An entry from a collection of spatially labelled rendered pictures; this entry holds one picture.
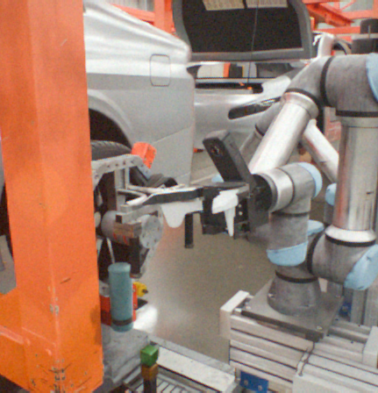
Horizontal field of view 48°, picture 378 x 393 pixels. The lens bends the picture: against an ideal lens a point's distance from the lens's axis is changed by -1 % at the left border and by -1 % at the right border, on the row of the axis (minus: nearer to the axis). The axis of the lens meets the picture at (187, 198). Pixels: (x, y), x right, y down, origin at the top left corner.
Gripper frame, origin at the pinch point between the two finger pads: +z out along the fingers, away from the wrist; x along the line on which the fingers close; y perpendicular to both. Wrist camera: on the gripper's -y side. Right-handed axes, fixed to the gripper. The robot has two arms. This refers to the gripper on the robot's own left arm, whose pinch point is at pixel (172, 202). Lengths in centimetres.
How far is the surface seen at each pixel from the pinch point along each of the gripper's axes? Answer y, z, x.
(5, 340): 47, 1, 82
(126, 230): 22, -41, 73
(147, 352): 52, -27, 49
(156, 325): 104, -105, 150
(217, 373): 105, -92, 88
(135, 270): 36, -42, 73
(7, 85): -24, -2, 58
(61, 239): 14, -8, 54
